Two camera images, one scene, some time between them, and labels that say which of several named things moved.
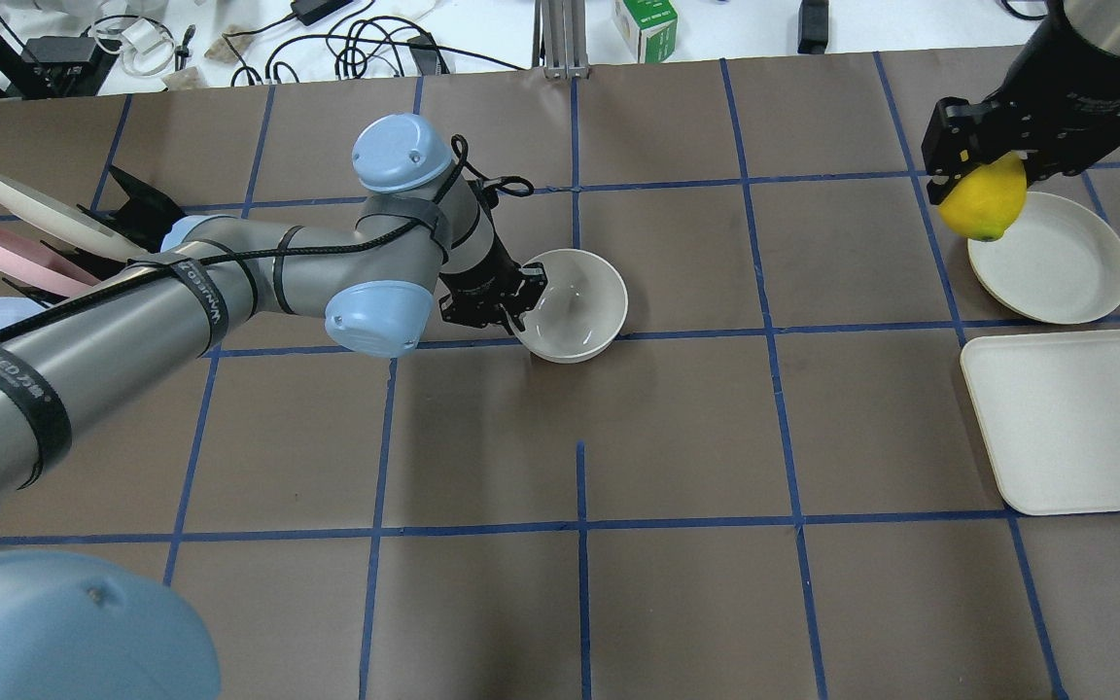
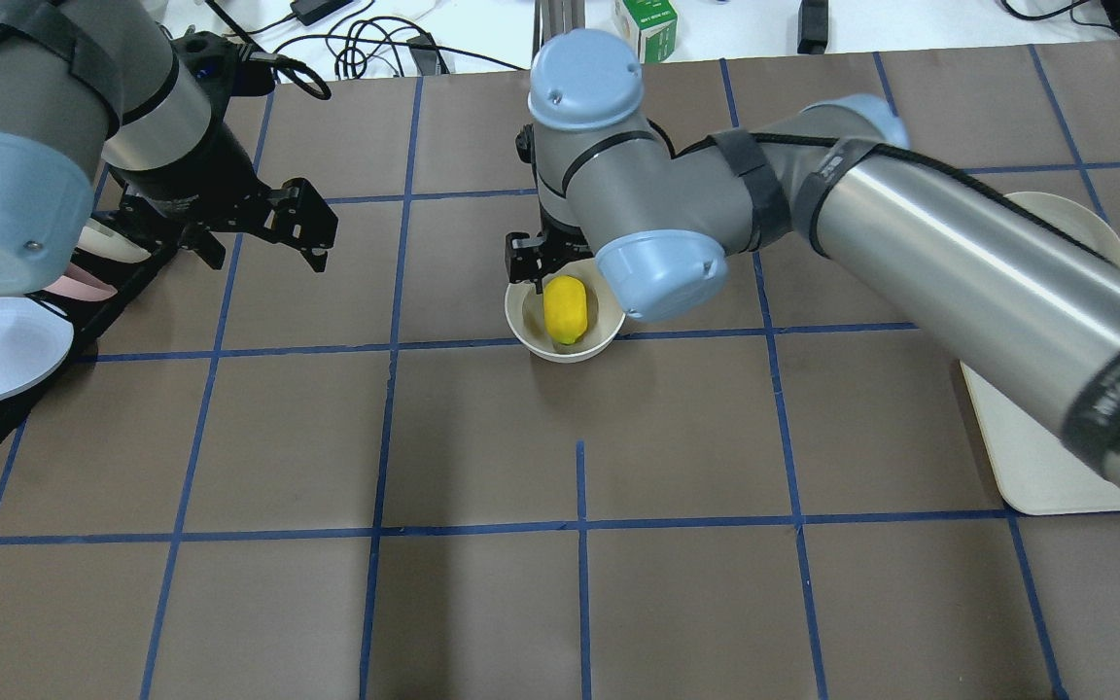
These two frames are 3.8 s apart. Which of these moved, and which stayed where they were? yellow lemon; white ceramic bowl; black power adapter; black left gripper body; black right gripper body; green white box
Moved: yellow lemon; black right gripper body; black left gripper body
Stayed: black power adapter; green white box; white ceramic bowl
